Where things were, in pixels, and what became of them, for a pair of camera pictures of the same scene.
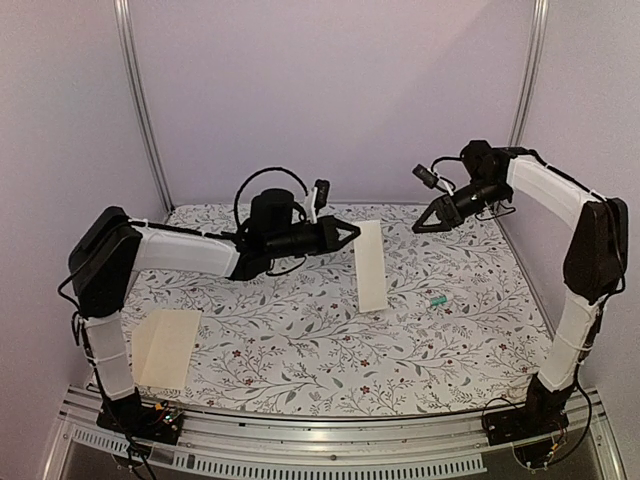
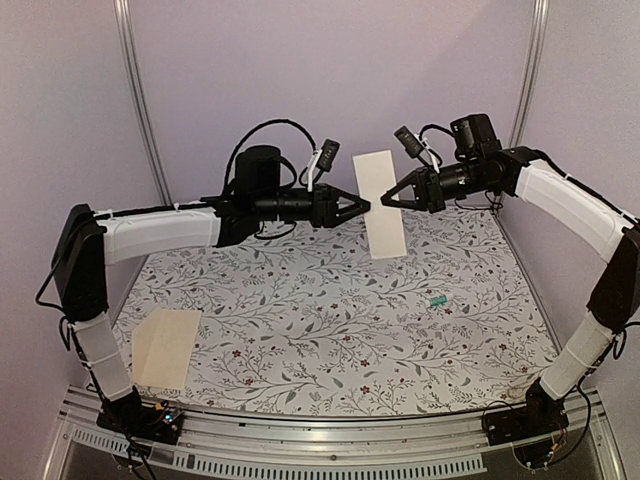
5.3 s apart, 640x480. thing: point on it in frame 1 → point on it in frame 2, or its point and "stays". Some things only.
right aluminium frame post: (539, 18) stays
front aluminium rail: (434, 444) stays
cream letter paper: (370, 267) → (375, 176)
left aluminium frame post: (122, 10) stays
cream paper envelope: (162, 348) stays
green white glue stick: (438, 300) stays
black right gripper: (449, 216) → (436, 202)
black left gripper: (329, 238) → (325, 209)
